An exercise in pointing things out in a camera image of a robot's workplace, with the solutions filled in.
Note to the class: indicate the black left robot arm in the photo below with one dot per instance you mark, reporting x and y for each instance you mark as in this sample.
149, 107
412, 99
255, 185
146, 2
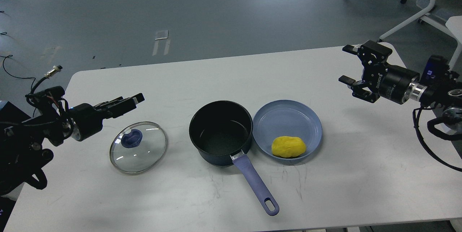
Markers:
22, 154

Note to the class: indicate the glass lid with purple knob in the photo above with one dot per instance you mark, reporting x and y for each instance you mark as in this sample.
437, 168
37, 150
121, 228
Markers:
138, 147

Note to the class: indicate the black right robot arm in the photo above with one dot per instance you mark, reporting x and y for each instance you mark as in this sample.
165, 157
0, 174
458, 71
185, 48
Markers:
436, 88

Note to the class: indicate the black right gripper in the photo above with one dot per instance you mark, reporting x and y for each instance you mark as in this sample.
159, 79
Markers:
389, 81

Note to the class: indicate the yellow potato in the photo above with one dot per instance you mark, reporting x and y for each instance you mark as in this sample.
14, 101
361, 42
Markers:
288, 147

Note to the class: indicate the blue plate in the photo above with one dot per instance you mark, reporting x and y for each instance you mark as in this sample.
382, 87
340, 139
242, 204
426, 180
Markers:
287, 118

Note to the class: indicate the dark pot with purple handle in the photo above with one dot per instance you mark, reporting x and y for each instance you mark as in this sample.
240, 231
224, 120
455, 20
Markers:
222, 132

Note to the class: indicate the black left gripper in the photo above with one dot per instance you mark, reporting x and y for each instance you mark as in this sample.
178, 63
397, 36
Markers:
88, 120

